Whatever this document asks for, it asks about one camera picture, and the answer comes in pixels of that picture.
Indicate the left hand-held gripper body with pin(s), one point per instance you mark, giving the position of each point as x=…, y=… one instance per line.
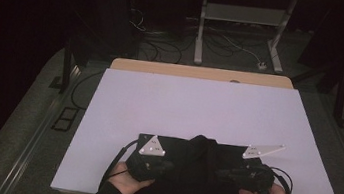
x=145, y=169

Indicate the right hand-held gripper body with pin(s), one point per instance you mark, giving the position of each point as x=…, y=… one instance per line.
x=256, y=180

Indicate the black tank top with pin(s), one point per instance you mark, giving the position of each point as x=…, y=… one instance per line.
x=197, y=167

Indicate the person's left hand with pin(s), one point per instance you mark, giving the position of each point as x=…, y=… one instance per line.
x=127, y=182

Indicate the white table mat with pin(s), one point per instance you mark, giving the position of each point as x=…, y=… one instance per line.
x=192, y=106

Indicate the black floor socket plate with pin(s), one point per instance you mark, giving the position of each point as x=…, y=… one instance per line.
x=65, y=119

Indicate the white plug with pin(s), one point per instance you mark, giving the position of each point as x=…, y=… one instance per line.
x=262, y=66

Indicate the white metal desk frame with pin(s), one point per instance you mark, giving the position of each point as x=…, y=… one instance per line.
x=244, y=14

